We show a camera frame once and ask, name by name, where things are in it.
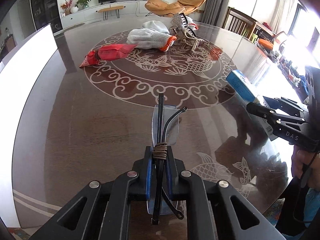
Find red flowers in vase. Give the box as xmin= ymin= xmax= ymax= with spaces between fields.
xmin=60 ymin=0 xmax=73 ymax=16

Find small wooden bench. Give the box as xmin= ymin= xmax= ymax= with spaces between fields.
xmin=98 ymin=5 xmax=125 ymax=21

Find wooden dining chair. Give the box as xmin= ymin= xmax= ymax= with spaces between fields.
xmin=222 ymin=7 xmax=257 ymax=39

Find orange lounge chair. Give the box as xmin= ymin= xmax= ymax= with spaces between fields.
xmin=145 ymin=0 xmax=206 ymax=17

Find black white hair claw clip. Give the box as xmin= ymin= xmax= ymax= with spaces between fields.
xmin=180 ymin=13 xmax=199 ymax=31

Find blue white small box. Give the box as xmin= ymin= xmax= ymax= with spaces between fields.
xmin=226 ymin=69 xmax=276 ymax=140

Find green plant by flowers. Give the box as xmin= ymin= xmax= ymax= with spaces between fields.
xmin=76 ymin=0 xmax=92 ymax=9

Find red snack packet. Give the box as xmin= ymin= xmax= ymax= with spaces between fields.
xmin=80 ymin=44 xmax=137 ymax=68

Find white tv cabinet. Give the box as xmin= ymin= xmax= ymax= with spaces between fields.
xmin=61 ymin=1 xmax=149 ymax=29

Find white knit glove orange cuff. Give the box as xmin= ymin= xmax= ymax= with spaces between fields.
xmin=127 ymin=29 xmax=177 ymax=52

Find white storage bin wall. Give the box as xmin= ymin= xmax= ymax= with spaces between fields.
xmin=1 ymin=24 xmax=57 ymax=228

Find rimless glasses with black temples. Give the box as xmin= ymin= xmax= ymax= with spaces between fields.
xmin=146 ymin=93 xmax=187 ymax=225

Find person's right hand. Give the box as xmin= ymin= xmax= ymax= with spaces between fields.
xmin=291 ymin=146 xmax=320 ymax=189

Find grey curtain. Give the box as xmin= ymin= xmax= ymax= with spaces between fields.
xmin=201 ymin=0 xmax=223 ymax=25

